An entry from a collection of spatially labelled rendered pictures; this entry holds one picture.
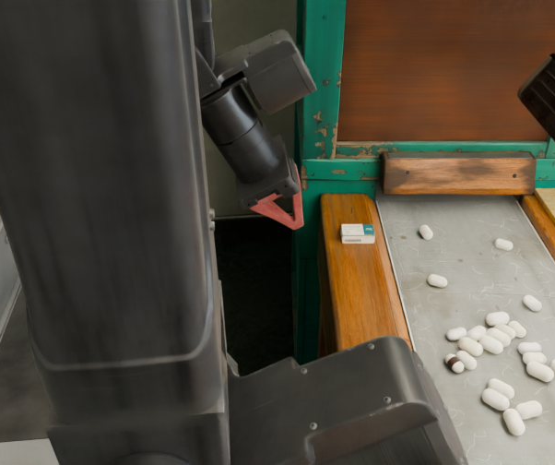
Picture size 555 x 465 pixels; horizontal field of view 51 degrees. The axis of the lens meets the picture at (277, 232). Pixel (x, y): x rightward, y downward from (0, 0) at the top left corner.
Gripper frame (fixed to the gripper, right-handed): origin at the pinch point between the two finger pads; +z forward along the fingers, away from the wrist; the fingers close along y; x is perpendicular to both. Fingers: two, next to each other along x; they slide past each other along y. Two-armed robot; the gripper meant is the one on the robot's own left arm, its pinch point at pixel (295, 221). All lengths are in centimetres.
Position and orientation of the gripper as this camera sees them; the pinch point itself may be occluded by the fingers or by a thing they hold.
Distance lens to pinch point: 71.4
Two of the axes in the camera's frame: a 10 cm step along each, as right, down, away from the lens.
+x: -8.8, 4.2, 2.1
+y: -0.9, -5.9, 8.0
